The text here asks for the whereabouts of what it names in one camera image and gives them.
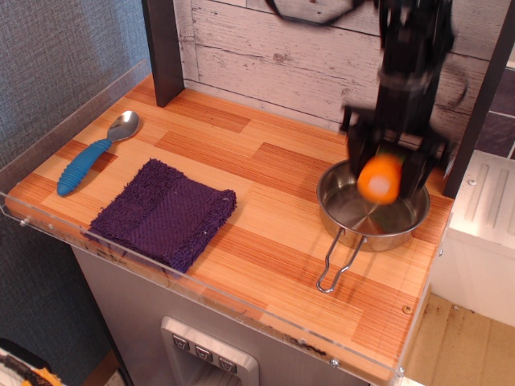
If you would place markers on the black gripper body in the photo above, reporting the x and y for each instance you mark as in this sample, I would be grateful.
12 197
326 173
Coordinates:
403 110

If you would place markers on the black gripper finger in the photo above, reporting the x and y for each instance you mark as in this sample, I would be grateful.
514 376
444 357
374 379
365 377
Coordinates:
363 142
416 169

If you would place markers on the orange toy pineapple green top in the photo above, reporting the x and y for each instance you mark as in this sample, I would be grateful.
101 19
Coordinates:
380 179

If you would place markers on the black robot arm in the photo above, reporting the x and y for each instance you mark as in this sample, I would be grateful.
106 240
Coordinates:
415 39

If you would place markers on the small steel pan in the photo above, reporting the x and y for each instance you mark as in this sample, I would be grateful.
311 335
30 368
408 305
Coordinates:
361 225

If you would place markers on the white cabinet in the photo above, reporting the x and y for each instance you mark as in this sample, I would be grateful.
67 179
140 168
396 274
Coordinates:
474 266

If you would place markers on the purple folded towel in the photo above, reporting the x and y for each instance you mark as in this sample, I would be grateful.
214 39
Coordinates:
164 215

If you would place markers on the silver dispenser panel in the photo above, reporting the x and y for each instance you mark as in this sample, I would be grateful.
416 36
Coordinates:
199 359

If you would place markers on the orange and black object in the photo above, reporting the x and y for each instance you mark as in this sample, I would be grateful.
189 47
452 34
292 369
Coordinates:
30 376

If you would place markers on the dark right wooden post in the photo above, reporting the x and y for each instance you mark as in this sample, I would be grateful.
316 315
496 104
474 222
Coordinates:
492 79

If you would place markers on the dark wooden post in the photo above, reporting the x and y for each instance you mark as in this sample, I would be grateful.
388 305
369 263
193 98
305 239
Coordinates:
492 79
163 44

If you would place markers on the blue handled metal spoon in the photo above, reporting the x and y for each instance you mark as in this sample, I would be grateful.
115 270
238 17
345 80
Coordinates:
125 126

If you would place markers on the dark left wooden post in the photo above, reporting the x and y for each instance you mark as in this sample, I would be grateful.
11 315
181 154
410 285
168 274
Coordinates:
163 44

